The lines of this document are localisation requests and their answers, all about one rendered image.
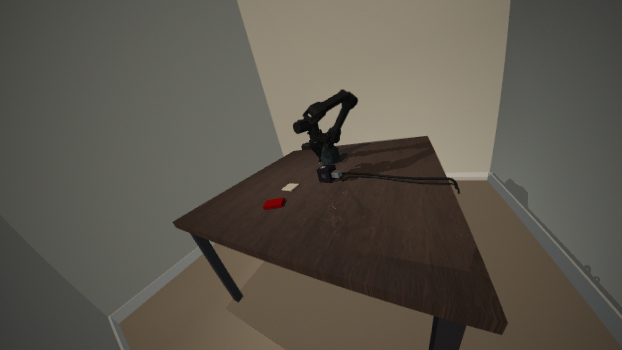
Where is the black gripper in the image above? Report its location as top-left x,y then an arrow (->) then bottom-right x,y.
301,128 -> 324,158

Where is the red rectangular block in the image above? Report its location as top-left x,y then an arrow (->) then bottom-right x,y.
263,198 -> 285,210

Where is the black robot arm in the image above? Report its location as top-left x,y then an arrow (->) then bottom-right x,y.
293,89 -> 358,149

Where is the beige flat square tile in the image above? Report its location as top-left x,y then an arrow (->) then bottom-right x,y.
282,183 -> 299,192

